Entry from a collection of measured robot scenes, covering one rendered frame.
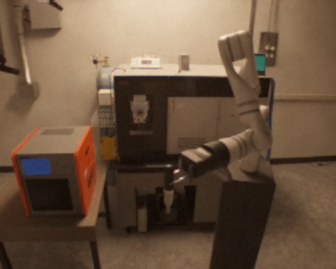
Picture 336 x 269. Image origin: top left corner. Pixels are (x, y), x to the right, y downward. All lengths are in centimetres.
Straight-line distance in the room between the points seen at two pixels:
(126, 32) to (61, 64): 82
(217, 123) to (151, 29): 142
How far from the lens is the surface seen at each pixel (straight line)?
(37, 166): 148
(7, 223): 171
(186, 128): 194
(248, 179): 121
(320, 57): 372
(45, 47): 311
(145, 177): 202
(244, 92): 80
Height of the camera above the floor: 172
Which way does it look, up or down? 22 degrees down
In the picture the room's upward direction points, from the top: 1 degrees clockwise
